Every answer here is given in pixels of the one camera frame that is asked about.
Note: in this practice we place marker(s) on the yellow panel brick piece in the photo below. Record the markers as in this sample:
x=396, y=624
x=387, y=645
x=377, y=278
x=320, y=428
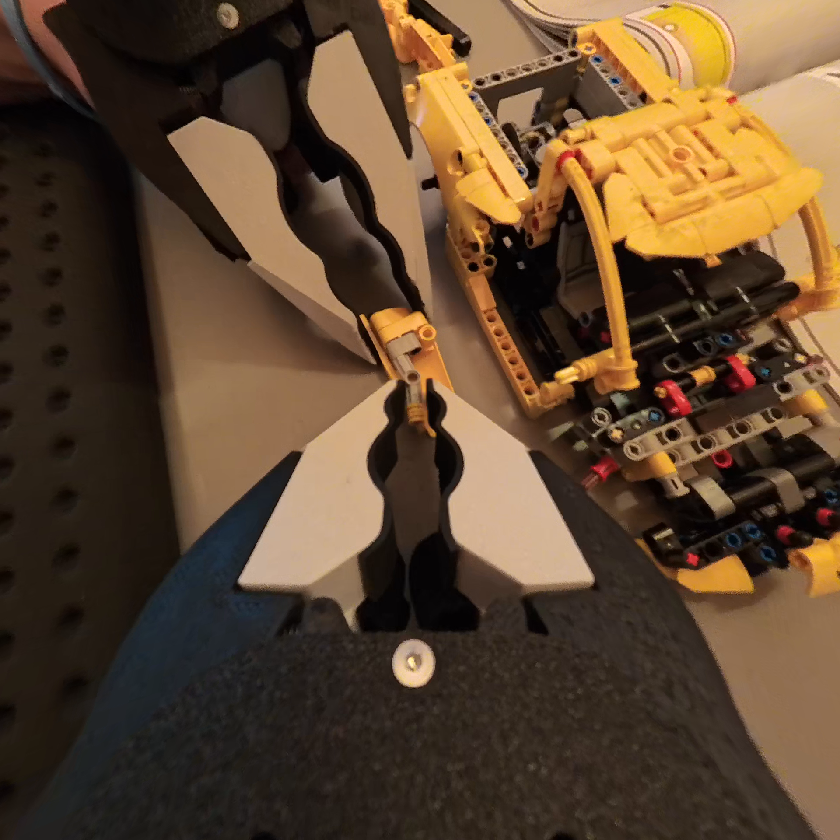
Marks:
x=394, y=325

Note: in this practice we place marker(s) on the yellow brick car model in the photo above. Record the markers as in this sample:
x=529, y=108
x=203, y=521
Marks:
x=656, y=197

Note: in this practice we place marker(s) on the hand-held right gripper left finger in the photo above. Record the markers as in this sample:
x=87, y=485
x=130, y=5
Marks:
x=321, y=518

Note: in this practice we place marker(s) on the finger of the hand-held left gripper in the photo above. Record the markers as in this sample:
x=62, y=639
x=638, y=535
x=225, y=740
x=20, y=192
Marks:
x=367, y=131
x=229, y=190

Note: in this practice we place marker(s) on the grey angled connector piece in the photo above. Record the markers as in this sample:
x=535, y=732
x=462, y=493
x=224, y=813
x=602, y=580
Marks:
x=412, y=377

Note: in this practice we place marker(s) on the yellow brick pieces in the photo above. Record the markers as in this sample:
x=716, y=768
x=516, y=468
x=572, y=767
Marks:
x=413, y=33

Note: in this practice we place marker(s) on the open instruction booklet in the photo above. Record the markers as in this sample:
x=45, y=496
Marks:
x=754, y=39

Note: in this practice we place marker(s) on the grey desk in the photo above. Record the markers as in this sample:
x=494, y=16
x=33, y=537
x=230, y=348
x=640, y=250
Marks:
x=262, y=394

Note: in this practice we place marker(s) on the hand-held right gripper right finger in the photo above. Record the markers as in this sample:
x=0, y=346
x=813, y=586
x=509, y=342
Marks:
x=508, y=518

